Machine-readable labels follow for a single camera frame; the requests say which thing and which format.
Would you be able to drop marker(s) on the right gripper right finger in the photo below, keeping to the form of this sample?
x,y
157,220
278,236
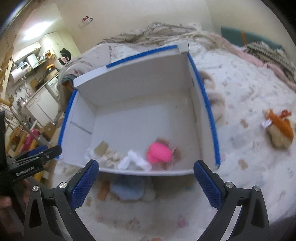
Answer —
x,y
252,222

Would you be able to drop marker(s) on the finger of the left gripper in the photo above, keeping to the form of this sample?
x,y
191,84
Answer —
x,y
34,151

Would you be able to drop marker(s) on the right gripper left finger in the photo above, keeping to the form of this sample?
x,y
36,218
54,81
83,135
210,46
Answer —
x,y
40,221

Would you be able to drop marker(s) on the white lace scrunchie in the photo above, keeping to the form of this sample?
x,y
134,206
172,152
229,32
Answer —
x,y
110,159

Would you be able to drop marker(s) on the white sock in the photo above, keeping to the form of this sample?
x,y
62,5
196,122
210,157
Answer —
x,y
134,161

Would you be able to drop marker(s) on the brown fuzzy scrunchie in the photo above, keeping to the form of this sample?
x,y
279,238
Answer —
x,y
175,151

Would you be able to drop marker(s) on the light blue soft cloth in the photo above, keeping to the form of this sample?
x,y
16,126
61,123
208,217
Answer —
x,y
128,188

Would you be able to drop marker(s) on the person's left hand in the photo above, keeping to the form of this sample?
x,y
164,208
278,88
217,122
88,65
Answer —
x,y
8,226

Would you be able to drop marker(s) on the wooden chair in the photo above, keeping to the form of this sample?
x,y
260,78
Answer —
x,y
18,136

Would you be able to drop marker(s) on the white kitchen cabinet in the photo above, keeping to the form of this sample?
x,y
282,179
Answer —
x,y
42,106

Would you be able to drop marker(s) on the white washing machine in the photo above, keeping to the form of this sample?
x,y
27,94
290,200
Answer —
x,y
52,87

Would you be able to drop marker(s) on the patterned white bed cover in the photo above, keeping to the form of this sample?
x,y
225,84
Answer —
x,y
180,210

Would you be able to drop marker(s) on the brown plush toy orange scarf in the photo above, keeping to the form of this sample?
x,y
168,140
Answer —
x,y
281,127

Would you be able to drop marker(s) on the white box with blue rim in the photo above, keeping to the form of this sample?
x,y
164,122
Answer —
x,y
130,103

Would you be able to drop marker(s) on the beige furry cloth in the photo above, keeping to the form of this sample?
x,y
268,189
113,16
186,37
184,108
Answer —
x,y
217,100

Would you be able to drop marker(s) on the beige crumpled blanket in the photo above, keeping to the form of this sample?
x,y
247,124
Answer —
x,y
126,44

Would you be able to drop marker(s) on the striped knitted blanket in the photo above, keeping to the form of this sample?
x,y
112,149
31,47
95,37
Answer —
x,y
275,56

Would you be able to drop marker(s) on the teal cushion with orange stripe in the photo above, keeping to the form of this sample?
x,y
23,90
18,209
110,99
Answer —
x,y
241,38

